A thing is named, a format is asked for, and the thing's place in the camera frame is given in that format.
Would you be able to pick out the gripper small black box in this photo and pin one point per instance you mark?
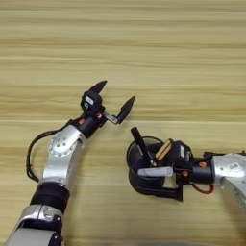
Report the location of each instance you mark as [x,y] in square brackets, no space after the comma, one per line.
[91,102]
[181,153]

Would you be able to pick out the black mesh pen cup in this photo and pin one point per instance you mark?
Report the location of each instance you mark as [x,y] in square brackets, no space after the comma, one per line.
[137,185]

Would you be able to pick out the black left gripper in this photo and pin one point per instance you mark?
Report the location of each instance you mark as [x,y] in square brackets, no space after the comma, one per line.
[88,124]

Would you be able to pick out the right gripper small black box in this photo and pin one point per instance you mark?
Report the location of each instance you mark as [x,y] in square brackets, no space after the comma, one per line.
[181,153]

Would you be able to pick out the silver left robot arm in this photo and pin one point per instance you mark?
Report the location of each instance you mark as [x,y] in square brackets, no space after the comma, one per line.
[59,163]

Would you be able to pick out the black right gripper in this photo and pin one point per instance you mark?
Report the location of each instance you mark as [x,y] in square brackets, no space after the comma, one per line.
[200,173]

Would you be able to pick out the left gripper small black box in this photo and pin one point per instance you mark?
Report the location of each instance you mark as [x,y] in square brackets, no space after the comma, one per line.
[91,102]

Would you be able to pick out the white marker pen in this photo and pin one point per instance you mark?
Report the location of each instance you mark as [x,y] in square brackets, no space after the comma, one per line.
[155,171]

